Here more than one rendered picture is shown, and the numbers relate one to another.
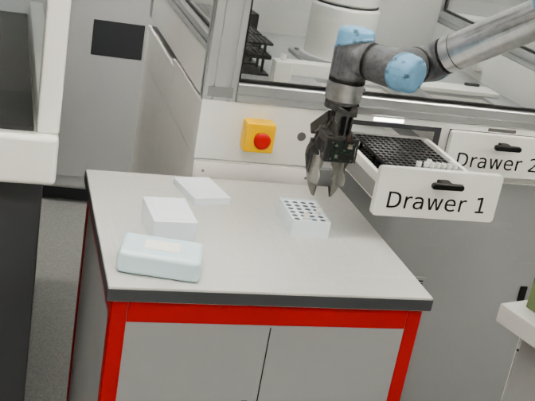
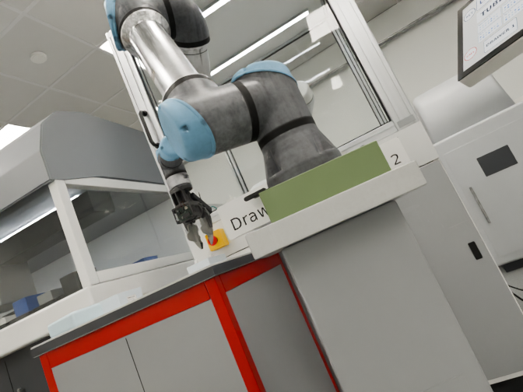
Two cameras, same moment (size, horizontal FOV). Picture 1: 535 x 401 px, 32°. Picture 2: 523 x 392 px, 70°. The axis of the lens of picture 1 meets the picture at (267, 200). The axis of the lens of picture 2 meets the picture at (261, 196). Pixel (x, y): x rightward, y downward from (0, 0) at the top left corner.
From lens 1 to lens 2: 161 cm
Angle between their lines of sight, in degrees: 45
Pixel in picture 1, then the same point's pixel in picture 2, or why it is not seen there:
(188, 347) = (89, 372)
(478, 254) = not seen: hidden behind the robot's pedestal
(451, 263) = not seen: hidden behind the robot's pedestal
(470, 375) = (488, 334)
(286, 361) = (148, 360)
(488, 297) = (446, 264)
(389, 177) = (224, 211)
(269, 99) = (215, 218)
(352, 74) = (166, 170)
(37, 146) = (80, 295)
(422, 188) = (249, 206)
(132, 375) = not seen: outside the picture
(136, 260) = (52, 327)
